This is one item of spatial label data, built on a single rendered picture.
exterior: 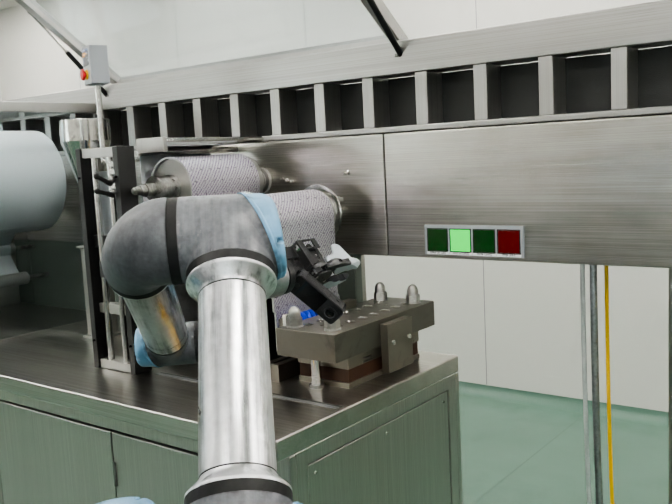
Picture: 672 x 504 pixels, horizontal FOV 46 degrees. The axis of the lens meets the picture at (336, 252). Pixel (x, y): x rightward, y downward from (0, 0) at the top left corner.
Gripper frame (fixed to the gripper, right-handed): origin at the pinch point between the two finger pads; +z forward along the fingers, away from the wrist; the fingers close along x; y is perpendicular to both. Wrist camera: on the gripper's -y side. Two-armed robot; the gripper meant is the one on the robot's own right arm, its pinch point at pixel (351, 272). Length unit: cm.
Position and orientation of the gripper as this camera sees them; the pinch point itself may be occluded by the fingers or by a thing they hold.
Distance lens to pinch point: 161.7
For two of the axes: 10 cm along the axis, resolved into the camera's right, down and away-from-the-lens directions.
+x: -5.5, 6.2, 5.6
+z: 6.5, -1.0, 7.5
